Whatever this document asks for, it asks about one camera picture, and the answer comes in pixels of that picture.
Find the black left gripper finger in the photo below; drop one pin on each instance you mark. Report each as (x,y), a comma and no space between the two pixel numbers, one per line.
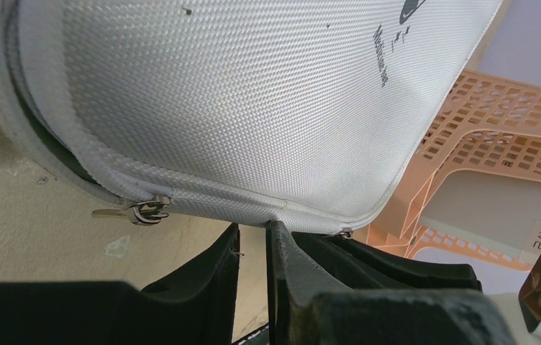
(360,266)
(309,306)
(194,304)

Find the grey medicine case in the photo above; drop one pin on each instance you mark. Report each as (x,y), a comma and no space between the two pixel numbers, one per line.
(303,112)

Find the white cardboard folder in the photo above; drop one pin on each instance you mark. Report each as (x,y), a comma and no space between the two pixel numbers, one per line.
(492,211)

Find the peach plastic desk organizer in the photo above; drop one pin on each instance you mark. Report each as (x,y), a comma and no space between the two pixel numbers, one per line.
(487,125)

